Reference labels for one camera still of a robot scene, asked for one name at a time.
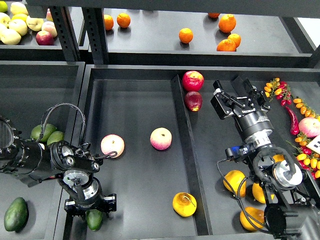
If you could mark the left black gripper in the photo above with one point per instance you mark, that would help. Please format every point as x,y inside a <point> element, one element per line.
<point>83,198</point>

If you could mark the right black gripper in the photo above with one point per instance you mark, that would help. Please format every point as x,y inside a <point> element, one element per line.
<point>249,122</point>

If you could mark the dark green avocado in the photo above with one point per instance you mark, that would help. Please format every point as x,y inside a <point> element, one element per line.
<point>94,219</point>
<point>16,215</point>

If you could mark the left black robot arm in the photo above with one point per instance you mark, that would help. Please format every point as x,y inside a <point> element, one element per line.
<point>33,162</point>

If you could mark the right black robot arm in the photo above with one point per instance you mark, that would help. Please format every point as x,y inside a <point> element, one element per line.
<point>291,194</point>

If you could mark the light green avocado beside top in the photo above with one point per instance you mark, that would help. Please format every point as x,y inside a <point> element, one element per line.
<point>56,136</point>

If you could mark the yellow pear with brown top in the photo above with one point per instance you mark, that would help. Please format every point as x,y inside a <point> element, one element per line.
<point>278,158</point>

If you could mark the yellow pear with stem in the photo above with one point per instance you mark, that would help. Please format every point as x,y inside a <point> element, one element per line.
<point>234,178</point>

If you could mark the cherry tomato bunch upper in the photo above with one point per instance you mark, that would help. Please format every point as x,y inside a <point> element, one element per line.
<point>279,90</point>

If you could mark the dark red apple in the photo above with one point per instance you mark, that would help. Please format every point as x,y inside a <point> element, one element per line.
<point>193,101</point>

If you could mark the bright red apple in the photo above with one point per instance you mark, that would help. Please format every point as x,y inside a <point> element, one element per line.
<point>192,81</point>

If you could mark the orange on shelf front right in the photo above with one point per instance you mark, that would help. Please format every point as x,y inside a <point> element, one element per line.
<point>226,45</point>

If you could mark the pink apple left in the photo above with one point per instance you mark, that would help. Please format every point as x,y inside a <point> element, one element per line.
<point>112,143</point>

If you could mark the pink apple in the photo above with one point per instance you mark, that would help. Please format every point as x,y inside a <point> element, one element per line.
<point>161,138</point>
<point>112,143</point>

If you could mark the orange cherry tomato bunch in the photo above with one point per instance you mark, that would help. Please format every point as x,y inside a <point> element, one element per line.
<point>304,109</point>

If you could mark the red chili pepper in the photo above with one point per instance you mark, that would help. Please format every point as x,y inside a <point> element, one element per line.
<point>294,124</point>

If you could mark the pink apple right tray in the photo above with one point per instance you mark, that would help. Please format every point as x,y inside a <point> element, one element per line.
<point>310,127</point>

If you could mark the large orange on shelf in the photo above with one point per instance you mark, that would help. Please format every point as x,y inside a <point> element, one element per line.
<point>227,23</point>

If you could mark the orange on shelf centre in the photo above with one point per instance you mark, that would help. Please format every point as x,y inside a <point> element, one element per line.
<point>185,35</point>

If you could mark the pink apple centre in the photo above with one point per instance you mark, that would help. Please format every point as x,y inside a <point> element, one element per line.
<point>161,138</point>

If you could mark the white label card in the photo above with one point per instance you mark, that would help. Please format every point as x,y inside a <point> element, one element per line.
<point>314,145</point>

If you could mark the black divided middle tray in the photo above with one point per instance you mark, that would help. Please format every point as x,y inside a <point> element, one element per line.
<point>132,101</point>

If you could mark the orange at shelf back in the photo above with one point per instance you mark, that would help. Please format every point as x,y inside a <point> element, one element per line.
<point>213,15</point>

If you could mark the cherry tomato bunch lower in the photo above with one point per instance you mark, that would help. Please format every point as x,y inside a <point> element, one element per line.
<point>308,159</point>

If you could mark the black left tray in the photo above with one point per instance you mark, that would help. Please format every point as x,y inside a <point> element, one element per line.
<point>27,90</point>

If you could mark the black upper shelf tray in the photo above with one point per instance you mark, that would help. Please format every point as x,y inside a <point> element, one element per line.
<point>152,38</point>

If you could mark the orange on shelf far left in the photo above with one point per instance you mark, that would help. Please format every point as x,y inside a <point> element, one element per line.
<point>108,22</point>

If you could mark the red apple on left shelf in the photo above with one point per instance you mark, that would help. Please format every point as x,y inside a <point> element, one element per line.
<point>44,38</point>

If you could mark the pink peach on shelf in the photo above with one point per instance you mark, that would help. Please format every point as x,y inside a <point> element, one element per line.
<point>49,26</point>

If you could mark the pale yellow apple front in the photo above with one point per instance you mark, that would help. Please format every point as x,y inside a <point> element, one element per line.
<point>10,37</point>

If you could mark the pale yellow apple with stem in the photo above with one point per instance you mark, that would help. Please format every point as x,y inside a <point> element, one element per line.
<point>35,24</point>

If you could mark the pale yellow apple middle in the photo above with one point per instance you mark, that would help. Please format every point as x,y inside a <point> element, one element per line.
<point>19,26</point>

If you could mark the black shelf upright post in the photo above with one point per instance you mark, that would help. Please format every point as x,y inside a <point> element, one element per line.
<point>65,32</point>

